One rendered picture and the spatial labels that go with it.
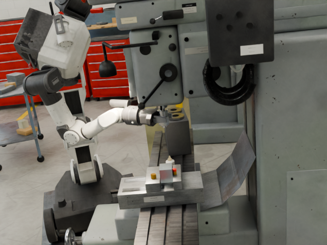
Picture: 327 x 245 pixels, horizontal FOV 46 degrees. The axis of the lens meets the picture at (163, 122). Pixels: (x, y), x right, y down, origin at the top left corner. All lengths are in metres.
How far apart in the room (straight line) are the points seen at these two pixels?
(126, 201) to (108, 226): 0.33
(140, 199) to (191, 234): 0.28
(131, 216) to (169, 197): 0.22
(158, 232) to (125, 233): 0.33
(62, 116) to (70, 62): 0.25
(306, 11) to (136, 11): 0.61
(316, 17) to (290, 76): 0.24
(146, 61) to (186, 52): 0.16
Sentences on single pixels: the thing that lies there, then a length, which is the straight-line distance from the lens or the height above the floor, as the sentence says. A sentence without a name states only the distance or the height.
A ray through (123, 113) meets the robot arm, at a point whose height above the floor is 1.26.
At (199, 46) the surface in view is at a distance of 1.48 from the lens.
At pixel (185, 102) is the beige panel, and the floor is 0.75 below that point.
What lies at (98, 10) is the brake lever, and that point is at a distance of 1.71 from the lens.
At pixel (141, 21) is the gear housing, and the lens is 1.48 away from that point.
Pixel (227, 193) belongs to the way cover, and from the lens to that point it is 1.71.
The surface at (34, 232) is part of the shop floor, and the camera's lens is 3.40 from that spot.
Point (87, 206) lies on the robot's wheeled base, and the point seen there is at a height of 0.59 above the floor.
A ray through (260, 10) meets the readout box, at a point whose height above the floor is 1.67.
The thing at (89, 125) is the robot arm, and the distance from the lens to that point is 1.86.
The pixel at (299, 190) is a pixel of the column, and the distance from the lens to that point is 1.63.
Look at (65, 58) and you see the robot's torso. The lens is 1.85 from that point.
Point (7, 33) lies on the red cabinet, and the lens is 6.81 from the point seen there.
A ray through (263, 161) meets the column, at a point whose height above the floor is 1.10.
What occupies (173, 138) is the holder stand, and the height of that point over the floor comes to 1.03.
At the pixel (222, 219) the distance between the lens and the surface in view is 1.72.
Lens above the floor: 1.79
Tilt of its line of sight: 20 degrees down
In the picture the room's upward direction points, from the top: 7 degrees counter-clockwise
